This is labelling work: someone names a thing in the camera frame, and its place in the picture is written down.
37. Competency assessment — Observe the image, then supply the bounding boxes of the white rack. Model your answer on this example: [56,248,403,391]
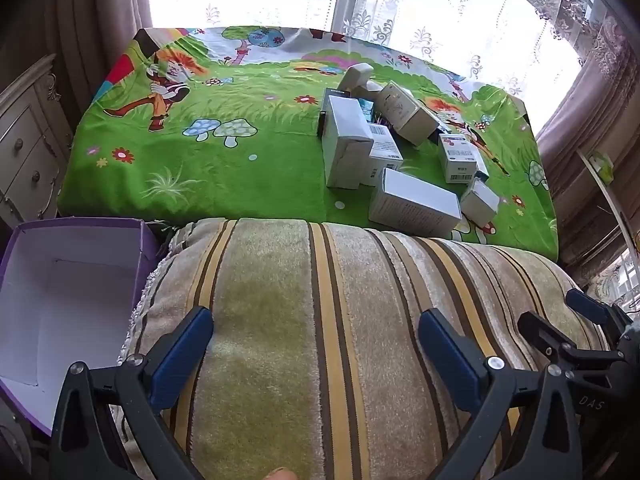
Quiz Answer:
[575,147,640,261]

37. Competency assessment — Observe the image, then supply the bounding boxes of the black carton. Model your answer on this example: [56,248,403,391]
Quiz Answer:
[317,87,351,138]

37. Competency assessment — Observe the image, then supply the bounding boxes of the striped plush cushion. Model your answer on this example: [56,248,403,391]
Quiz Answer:
[117,217,613,480]

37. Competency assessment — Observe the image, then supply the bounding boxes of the white ornate dresser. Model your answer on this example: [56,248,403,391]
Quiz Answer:
[0,54,76,231]

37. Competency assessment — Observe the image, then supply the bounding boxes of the small white carton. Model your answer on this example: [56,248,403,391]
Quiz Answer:
[460,177,501,228]

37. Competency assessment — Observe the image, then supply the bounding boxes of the green cartoon printed blanket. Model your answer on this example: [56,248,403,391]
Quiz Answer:
[56,25,560,263]

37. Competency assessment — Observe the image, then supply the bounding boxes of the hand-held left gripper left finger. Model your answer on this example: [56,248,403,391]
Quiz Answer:
[47,306,216,480]

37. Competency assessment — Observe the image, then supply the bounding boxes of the white carton with barcode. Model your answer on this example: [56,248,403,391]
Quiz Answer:
[367,122,405,188]

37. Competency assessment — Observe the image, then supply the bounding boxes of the mauve curtain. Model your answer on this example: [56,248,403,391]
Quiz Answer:
[0,0,151,131]
[535,10,640,281]

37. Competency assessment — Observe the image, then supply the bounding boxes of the long white carton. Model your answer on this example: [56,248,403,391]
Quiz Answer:
[368,167,462,239]

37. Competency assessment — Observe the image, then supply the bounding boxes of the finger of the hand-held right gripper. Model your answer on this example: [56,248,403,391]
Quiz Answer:
[566,287,633,341]
[517,311,621,376]

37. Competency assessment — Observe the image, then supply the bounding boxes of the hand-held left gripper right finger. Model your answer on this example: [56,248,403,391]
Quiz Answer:
[418,309,583,480]

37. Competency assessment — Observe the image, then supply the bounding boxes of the white medicine carton blue logo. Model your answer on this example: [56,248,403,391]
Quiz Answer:
[438,132,490,184]

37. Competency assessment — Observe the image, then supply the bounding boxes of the beige carton with drawing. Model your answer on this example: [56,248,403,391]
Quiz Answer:
[372,81,441,147]

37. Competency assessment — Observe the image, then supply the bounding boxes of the white lace curtain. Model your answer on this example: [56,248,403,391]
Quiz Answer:
[145,0,616,106]

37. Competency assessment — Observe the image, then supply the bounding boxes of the large plain white carton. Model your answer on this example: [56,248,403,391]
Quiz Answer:
[321,96,376,190]

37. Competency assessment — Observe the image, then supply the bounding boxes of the purple cardboard box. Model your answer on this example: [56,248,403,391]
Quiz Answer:
[0,217,161,438]

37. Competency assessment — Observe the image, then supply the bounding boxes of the white plastic adapter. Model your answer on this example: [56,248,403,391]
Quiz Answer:
[337,62,382,103]

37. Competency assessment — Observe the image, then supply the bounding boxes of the green packet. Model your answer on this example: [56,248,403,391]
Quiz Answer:
[590,152,616,184]

